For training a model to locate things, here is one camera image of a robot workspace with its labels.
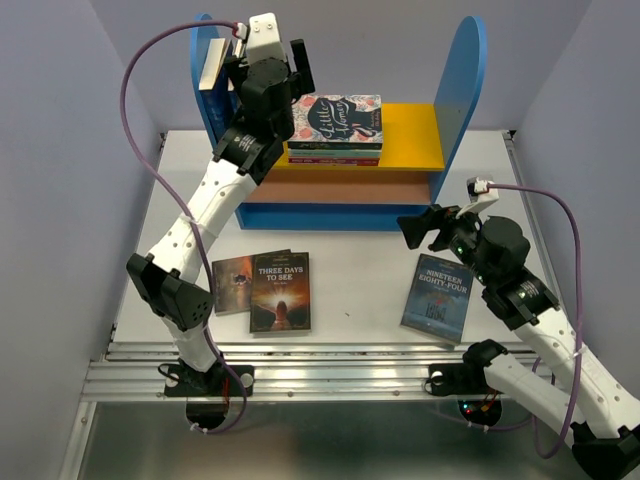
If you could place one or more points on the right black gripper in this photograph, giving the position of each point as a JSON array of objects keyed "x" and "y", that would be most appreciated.
[{"x": 415, "y": 227}]

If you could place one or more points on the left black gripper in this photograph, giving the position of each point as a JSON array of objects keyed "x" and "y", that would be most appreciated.
[{"x": 298, "y": 80}]

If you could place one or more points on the Animal Farm book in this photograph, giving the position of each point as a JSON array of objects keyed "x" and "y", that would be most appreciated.
[{"x": 231, "y": 90}]

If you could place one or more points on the Jane Eyre blue book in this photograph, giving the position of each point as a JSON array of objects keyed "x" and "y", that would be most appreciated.
[{"x": 214, "y": 88}]

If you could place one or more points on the Three Days To See book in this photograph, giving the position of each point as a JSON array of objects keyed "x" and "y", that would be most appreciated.
[{"x": 281, "y": 295}]

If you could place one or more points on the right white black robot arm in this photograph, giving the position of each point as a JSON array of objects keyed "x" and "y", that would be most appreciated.
[{"x": 601, "y": 415}]

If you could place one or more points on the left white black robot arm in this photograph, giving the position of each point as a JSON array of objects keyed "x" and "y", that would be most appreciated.
[{"x": 166, "y": 277}]

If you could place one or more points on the green spine book in stack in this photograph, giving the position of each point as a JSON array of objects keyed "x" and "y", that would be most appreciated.
[{"x": 334, "y": 153}]

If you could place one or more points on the red spine book in stack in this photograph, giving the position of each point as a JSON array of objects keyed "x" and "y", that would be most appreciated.
[{"x": 333, "y": 161}]

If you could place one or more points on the Little Women floral book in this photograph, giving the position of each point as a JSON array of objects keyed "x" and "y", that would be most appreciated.
[{"x": 337, "y": 122}]

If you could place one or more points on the Nineteen Eighty-Four blue book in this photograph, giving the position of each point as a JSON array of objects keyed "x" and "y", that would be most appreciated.
[{"x": 438, "y": 299}]

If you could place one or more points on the blue yellow wooden bookshelf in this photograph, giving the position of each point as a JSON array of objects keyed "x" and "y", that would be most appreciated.
[{"x": 421, "y": 141}]

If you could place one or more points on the dark brown book underneath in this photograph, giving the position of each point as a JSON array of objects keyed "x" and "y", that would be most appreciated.
[{"x": 233, "y": 280}]

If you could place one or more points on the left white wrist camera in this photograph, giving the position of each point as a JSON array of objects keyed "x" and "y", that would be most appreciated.
[{"x": 259, "y": 39}]

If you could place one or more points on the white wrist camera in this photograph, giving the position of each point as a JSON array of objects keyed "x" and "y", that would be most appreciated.
[
  {"x": 481, "y": 196},
  {"x": 259, "y": 39}
]

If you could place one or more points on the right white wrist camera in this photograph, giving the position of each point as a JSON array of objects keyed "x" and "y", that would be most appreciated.
[{"x": 481, "y": 196}]

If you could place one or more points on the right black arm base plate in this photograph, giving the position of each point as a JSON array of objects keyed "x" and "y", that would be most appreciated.
[{"x": 467, "y": 379}]

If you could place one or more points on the aluminium rail frame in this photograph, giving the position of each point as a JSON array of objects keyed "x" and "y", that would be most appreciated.
[{"x": 344, "y": 401}]

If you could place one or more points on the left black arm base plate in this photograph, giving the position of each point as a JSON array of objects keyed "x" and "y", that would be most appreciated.
[{"x": 181, "y": 381}]

